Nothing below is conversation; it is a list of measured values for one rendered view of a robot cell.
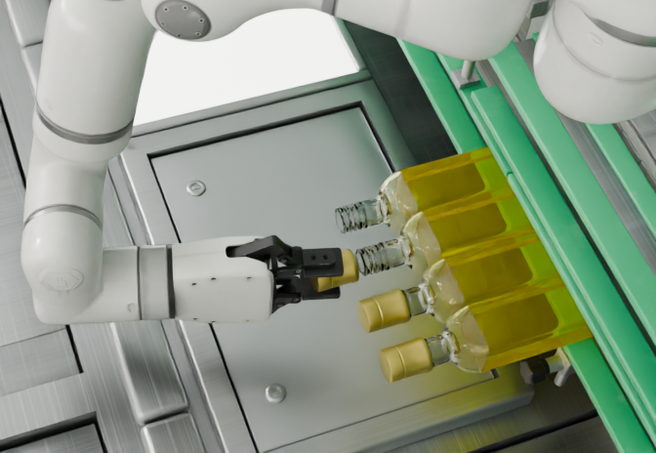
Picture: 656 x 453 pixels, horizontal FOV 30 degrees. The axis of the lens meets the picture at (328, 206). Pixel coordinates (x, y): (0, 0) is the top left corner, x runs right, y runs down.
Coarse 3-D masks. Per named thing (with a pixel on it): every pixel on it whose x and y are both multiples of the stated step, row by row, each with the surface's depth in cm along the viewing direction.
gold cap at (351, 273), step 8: (344, 256) 124; (352, 256) 124; (344, 264) 124; (352, 264) 124; (344, 272) 124; (352, 272) 124; (312, 280) 125; (320, 280) 123; (328, 280) 123; (336, 280) 124; (344, 280) 124; (352, 280) 125; (320, 288) 124; (328, 288) 124
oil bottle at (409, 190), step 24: (408, 168) 131; (432, 168) 131; (456, 168) 131; (480, 168) 131; (384, 192) 129; (408, 192) 129; (432, 192) 129; (456, 192) 129; (480, 192) 130; (408, 216) 128
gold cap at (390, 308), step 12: (372, 300) 122; (384, 300) 122; (396, 300) 122; (360, 312) 123; (372, 312) 121; (384, 312) 121; (396, 312) 122; (408, 312) 122; (372, 324) 121; (384, 324) 122; (396, 324) 123
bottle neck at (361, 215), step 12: (348, 204) 129; (360, 204) 129; (372, 204) 129; (336, 216) 130; (348, 216) 128; (360, 216) 128; (372, 216) 129; (384, 216) 129; (348, 228) 129; (360, 228) 129
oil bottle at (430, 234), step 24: (504, 192) 129; (432, 216) 127; (456, 216) 127; (480, 216) 127; (504, 216) 127; (408, 240) 126; (432, 240) 125; (456, 240) 125; (480, 240) 126; (408, 264) 127
